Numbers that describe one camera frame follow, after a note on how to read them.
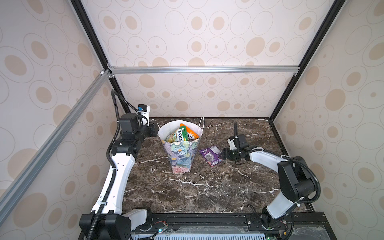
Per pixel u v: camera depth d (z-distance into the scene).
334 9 0.69
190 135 0.83
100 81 0.81
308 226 0.73
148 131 0.63
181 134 0.81
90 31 0.75
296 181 0.47
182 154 0.78
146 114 0.64
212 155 0.95
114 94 0.50
